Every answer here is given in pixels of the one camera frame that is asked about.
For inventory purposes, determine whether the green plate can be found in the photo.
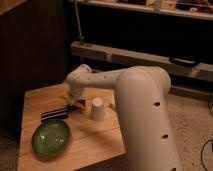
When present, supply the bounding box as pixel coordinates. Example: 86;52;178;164
31;119;71;158

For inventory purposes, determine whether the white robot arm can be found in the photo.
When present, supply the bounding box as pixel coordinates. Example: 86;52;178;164
65;64;183;171

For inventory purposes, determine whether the wooden table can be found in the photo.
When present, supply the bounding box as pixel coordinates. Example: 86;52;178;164
18;84;125;171

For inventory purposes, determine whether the metal pole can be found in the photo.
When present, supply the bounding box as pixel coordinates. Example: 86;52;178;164
74;0;84;46

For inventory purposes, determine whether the black cable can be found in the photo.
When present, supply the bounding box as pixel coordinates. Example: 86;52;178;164
200;96;213;171

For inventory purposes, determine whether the grey metal rail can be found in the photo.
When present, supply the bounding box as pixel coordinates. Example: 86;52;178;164
70;41;213;82

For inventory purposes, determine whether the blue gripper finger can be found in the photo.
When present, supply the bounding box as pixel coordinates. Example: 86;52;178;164
67;98;87;111

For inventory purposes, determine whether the cluttered shelf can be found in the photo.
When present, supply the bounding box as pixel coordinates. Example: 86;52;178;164
69;0;213;21

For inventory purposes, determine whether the white paper cup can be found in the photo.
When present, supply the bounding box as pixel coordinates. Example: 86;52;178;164
91;97;105;121

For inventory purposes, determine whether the black white striped cloth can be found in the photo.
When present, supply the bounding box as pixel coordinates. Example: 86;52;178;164
41;108;68;122

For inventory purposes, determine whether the black handle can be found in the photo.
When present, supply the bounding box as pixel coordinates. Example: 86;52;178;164
169;57;199;68

